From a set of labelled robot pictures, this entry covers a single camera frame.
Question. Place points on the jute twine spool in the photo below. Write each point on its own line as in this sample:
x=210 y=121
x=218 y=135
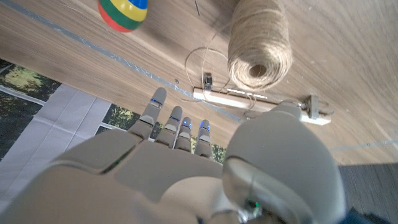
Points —
x=259 y=46

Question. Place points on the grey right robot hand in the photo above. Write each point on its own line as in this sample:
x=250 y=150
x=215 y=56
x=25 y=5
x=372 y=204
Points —
x=155 y=180

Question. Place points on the printed forest window backdrop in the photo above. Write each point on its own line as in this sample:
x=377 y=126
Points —
x=46 y=118

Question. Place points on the wooden clothes hanger with clips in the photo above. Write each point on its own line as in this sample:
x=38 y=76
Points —
x=261 y=104

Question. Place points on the rainbow striped wooden maraca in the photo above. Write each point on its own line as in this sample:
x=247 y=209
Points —
x=124 y=14

